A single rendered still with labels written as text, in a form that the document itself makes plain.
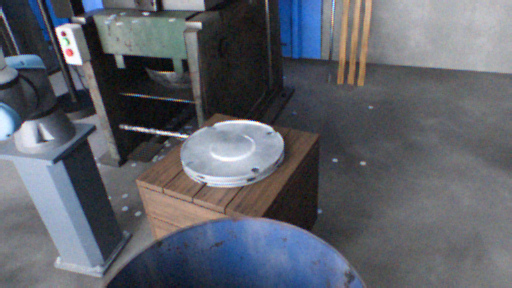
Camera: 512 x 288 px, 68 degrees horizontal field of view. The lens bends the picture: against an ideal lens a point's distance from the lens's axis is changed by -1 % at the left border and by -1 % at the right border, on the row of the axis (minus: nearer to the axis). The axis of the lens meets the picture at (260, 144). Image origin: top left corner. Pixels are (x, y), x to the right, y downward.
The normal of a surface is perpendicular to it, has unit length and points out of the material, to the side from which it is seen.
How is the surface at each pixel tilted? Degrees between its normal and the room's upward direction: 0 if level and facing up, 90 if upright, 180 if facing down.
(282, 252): 88
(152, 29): 90
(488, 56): 90
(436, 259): 0
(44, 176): 90
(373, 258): 0
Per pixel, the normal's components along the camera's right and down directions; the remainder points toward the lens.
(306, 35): -0.35, 0.53
